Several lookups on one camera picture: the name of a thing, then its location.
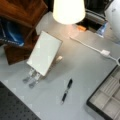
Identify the black pen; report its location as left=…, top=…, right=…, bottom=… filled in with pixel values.
left=61, top=79, right=73, bottom=104

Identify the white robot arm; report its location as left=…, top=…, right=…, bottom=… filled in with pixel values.
left=53, top=0, right=120, bottom=40

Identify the white spiral notebook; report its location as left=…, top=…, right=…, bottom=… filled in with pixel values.
left=27, top=31, right=62, bottom=76

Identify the metal binder clip stand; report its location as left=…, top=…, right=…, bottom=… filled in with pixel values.
left=23, top=68, right=41, bottom=88

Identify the small orange object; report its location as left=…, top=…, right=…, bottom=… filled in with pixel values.
left=78, top=26, right=86, bottom=31

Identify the black tray with blue edge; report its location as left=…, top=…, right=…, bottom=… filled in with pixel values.
left=79, top=9, right=107, bottom=36

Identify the blue book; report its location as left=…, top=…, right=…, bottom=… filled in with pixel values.
left=0, top=18, right=24, bottom=46

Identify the brown wooden shelf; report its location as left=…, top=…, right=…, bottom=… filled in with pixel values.
left=0, top=0, right=48, bottom=65

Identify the black and silver drawer box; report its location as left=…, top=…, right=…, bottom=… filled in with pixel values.
left=86, top=66, right=120, bottom=120

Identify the white cable with connector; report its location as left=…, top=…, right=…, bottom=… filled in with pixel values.
left=68, top=34, right=120, bottom=64

